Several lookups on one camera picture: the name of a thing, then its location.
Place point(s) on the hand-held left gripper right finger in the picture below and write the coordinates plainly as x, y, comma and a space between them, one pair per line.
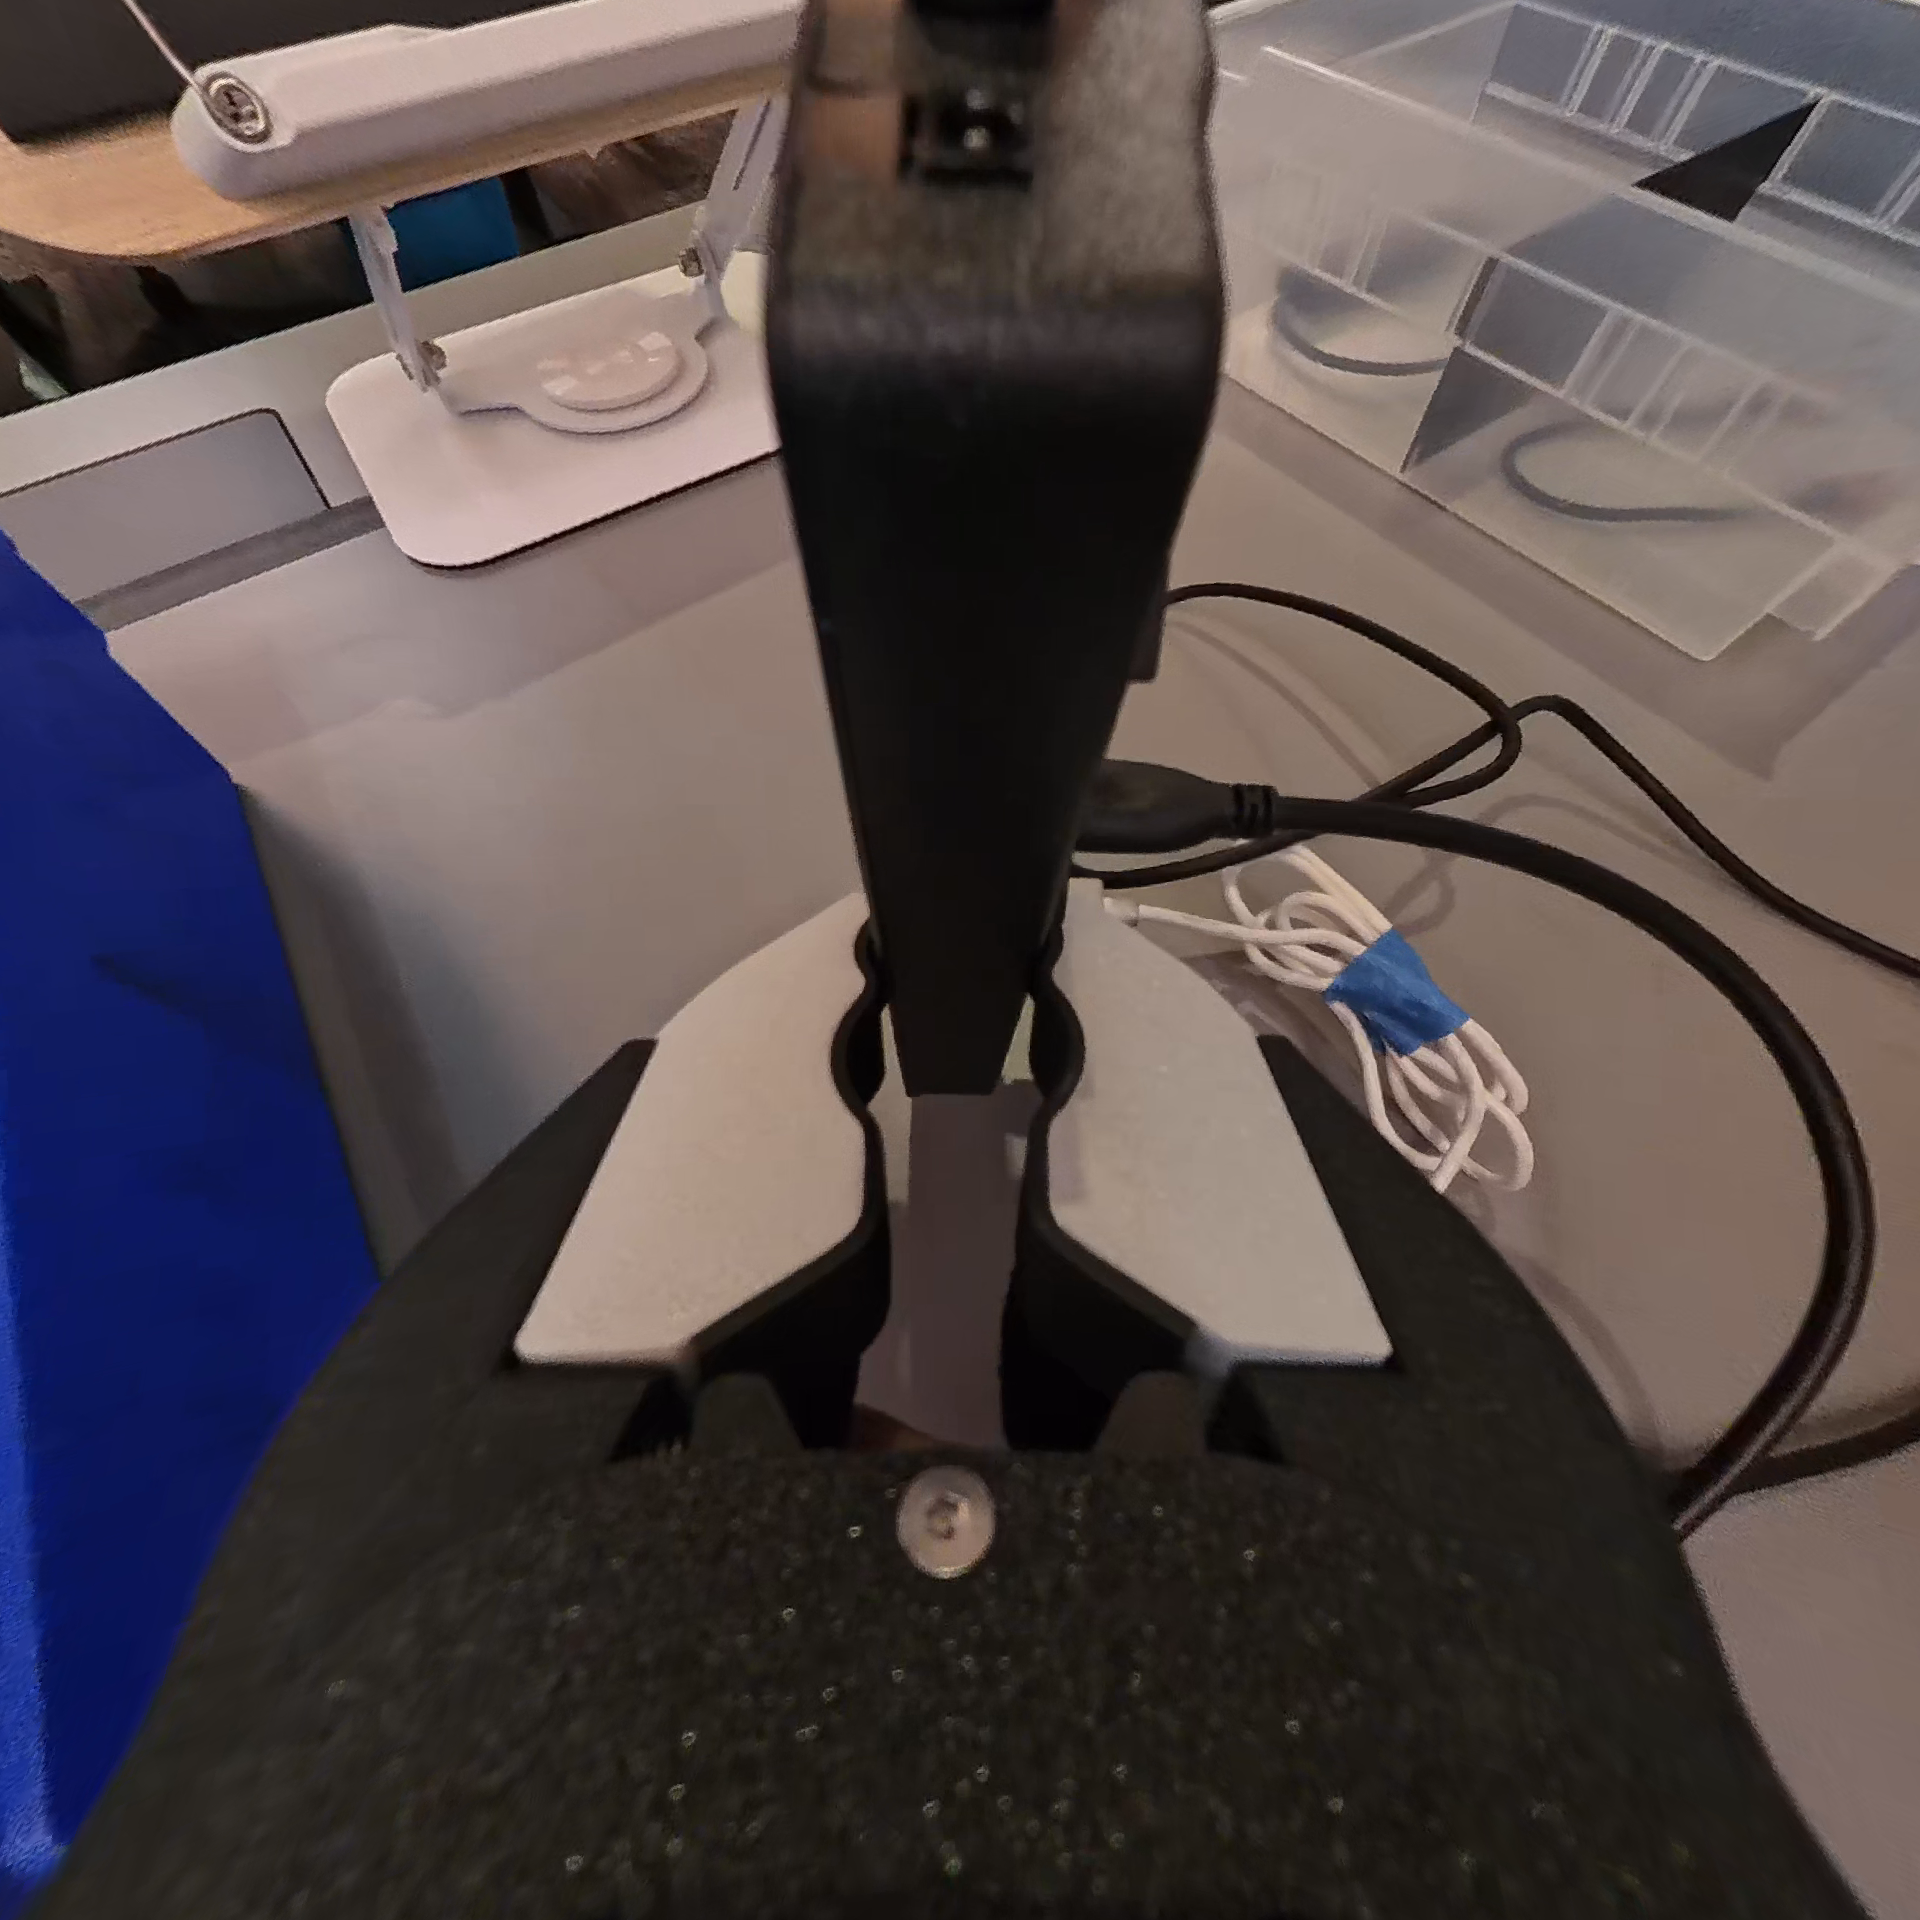
1186, 1170

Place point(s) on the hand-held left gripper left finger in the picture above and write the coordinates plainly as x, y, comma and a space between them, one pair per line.
705, 1185

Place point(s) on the blue plastic bin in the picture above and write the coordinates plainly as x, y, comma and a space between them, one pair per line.
137, 1049

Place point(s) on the black usb hub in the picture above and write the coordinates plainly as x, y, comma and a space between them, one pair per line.
975, 524

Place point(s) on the clear plastic storage bin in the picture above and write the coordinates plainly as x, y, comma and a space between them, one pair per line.
1559, 345

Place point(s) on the grey desk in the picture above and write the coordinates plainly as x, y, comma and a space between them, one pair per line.
601, 779

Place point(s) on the white laptop stand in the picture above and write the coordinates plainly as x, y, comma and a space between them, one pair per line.
495, 481

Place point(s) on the wooden board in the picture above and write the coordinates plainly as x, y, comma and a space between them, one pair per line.
90, 225

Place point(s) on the black divider panel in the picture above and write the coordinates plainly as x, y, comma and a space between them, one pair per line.
1740, 164

